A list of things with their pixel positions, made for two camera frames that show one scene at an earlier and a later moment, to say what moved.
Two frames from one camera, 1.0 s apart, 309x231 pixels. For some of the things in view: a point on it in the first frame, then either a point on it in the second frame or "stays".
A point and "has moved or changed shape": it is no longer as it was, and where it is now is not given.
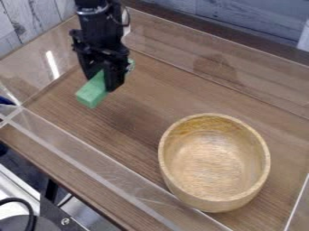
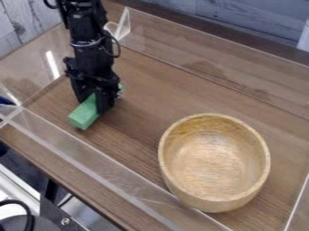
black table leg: x=50 y=190 stays
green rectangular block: x=92 y=90 has moved or changed shape
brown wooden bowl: x=214 y=161 stays
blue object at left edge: x=4 y=100 stays
